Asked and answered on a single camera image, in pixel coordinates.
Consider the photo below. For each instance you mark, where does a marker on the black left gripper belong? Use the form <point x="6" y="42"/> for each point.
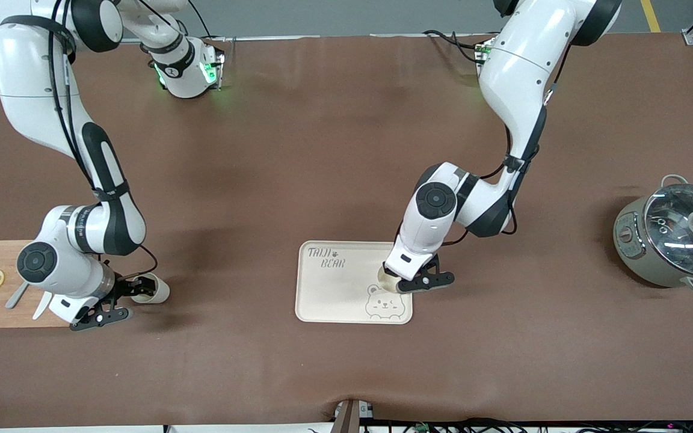
<point x="430" y="265"/>

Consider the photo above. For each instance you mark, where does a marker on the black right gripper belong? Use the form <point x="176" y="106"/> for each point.
<point x="121" y="288"/>

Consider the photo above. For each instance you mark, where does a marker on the white plastic cup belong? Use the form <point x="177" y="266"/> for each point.
<point x="161" y="291"/>
<point x="385" y="285"/>

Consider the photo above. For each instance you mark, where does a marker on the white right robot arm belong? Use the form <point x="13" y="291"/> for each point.
<point x="27" y="78"/>

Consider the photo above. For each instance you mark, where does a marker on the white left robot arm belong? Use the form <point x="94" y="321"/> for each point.
<point x="521" y="66"/>

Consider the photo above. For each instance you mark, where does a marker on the beige bear print tray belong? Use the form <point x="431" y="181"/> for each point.
<point x="334" y="294"/>

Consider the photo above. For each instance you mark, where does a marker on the white plastic knife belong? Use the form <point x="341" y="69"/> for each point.
<point x="41" y="308"/>

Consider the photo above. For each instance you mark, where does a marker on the grey plastic knife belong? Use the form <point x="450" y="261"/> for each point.
<point x="15" y="297"/>

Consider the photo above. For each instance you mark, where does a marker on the brown table cover mat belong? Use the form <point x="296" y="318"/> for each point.
<point x="346" y="373"/>

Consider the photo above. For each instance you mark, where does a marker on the grey pot with glass lid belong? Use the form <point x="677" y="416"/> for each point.
<point x="629" y="258"/>

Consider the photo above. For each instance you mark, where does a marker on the glass pot lid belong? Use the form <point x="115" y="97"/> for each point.
<point x="677" y="240"/>

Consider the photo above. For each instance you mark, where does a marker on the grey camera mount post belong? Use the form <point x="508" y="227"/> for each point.
<point x="346" y="418"/>

